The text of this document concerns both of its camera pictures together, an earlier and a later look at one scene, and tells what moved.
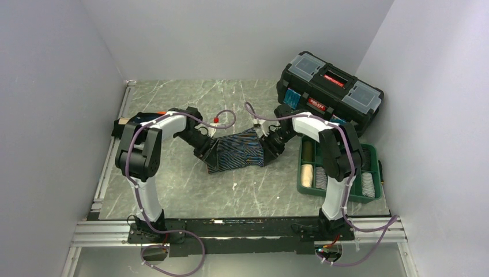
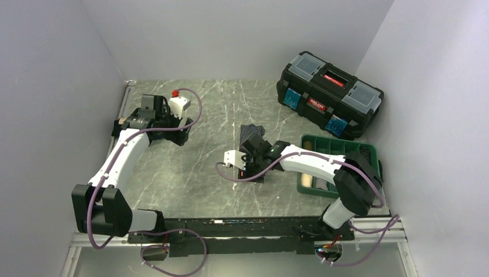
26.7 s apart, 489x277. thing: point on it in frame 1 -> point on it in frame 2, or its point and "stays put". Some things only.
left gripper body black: [199, 142] -> [176, 136]
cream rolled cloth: [307, 175] stays put
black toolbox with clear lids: [309, 85] stays put
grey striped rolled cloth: [320, 178] stays put
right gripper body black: [277, 141] -> [253, 165]
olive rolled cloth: [308, 151] stays put
